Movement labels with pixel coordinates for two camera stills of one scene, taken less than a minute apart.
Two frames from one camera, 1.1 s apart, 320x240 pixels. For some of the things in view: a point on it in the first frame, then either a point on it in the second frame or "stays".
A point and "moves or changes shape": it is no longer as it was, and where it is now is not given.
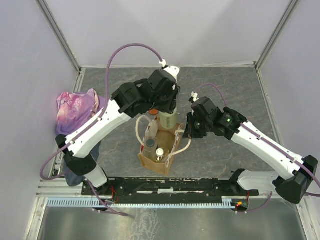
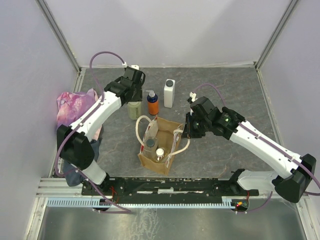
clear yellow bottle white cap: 160,153 stays
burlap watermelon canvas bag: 158,145 stays
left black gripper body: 167,103 to 138,94
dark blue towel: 72,179 stays
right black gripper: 189,132 stays
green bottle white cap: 168,121 moves or changes shape
